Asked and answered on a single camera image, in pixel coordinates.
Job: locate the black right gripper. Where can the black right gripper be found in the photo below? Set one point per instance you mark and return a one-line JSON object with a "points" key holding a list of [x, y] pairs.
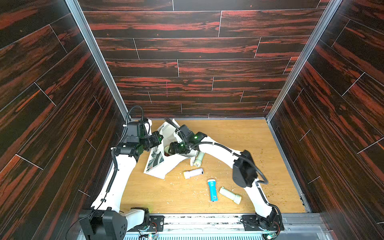
{"points": [[174, 147]]}

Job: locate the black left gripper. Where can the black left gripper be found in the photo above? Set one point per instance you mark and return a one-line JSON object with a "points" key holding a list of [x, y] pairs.
{"points": [[156, 141]]}

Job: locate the pale green flashlight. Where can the pale green flashlight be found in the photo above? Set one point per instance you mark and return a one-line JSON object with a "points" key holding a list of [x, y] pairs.
{"points": [[199, 159], [230, 195]]}

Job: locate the white floral tote bag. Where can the white floral tote bag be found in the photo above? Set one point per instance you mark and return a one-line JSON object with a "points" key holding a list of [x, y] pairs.
{"points": [[160, 161]]}

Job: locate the blue flashlight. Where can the blue flashlight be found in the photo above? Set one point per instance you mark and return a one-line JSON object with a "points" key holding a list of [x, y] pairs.
{"points": [[213, 190]]}

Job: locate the pale green flashlight bottom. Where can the pale green flashlight bottom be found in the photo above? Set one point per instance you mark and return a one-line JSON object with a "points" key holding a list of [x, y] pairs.
{"points": [[230, 195]]}

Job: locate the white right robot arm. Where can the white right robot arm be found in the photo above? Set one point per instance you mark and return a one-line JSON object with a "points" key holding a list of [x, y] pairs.
{"points": [[245, 172]]}

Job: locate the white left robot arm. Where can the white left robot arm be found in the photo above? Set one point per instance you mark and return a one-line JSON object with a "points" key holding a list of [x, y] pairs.
{"points": [[103, 220]]}

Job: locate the lilac flashlight lower left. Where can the lilac flashlight lower left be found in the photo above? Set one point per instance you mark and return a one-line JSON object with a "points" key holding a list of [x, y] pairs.
{"points": [[193, 173]]}

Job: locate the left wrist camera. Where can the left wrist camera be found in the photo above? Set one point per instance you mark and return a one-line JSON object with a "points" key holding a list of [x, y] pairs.
{"points": [[140, 128]]}

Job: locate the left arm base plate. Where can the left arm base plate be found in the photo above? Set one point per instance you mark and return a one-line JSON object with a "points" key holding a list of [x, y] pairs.
{"points": [[154, 223]]}

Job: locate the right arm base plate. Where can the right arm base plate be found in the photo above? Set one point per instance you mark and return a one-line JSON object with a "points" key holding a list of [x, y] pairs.
{"points": [[258, 223]]}

